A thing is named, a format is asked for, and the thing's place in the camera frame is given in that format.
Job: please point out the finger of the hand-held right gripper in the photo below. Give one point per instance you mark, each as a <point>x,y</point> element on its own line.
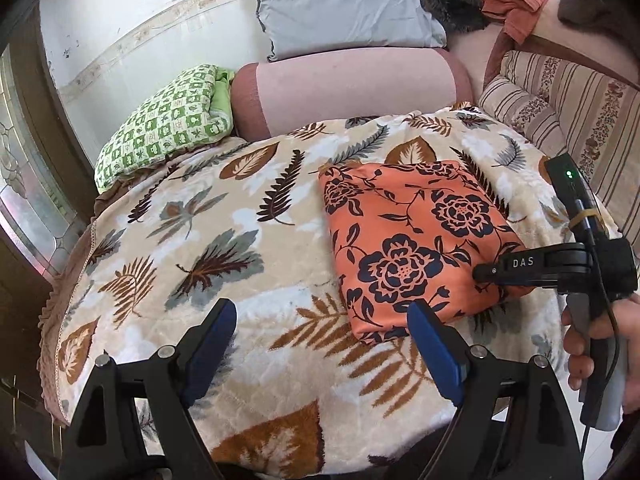
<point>520,265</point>

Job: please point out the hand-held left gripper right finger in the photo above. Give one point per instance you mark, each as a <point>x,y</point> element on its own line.
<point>432,350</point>

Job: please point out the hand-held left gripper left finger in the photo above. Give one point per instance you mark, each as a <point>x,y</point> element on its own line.
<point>212,340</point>

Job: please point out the orange floral garment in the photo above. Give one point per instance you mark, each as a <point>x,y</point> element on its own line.
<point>415,250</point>

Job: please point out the person's right hand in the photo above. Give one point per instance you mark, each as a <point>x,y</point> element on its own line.
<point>631,340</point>

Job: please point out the leaf-print fleece blanket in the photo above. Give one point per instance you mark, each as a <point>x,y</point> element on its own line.
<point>240,280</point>

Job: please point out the striped cushion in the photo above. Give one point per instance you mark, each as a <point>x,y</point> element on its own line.
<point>525,107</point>

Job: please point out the brown frilled bedsheet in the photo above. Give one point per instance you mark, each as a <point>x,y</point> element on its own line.
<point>55,310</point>

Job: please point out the striped sofa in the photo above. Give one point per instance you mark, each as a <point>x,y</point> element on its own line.
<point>595,110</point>

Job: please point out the green checked quilt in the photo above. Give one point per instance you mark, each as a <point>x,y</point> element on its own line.
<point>165,120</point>

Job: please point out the pink bolster pillow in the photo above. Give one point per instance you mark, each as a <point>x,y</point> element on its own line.
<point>350,90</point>

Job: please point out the frosted glass window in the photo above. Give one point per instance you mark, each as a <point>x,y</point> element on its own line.
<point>30,170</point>

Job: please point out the rust orange shirt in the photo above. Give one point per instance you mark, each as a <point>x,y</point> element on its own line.
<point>520,2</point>

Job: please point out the brown cloth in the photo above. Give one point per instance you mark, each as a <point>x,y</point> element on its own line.
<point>582,5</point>

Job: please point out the black furry cloth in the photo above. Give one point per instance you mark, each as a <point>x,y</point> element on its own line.
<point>450,0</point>

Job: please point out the grey pillow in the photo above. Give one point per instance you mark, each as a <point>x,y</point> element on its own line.
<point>345,10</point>

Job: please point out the wooden window frame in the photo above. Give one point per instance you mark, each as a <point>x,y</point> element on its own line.
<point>55,110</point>

